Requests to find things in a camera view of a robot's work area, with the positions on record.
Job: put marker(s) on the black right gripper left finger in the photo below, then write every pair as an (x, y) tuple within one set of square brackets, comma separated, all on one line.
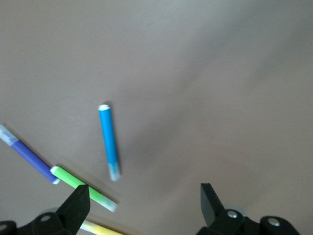
[(75, 208)]

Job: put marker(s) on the purple marker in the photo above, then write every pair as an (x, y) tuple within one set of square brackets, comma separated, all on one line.
[(29, 153)]

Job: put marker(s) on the yellow marker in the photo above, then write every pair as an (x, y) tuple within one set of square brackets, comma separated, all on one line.
[(100, 230)]

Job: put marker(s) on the green marker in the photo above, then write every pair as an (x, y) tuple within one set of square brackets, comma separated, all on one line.
[(67, 177)]

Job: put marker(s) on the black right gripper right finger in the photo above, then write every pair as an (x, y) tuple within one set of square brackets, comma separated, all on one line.
[(212, 213)]

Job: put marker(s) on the blue marker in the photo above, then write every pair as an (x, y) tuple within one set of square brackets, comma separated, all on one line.
[(108, 139)]

